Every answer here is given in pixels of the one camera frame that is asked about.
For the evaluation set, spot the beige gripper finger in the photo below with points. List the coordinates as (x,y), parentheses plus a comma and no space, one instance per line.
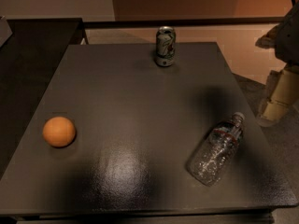
(281,92)

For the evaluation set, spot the green and white 7up can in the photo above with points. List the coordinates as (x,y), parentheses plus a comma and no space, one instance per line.
(165,46)

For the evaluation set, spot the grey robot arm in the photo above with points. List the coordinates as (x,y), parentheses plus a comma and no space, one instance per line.
(284,38)

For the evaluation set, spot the clear plastic water bottle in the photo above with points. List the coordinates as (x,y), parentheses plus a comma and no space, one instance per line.
(210,160)

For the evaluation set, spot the orange fruit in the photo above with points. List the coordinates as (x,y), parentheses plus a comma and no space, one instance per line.
(59,132)

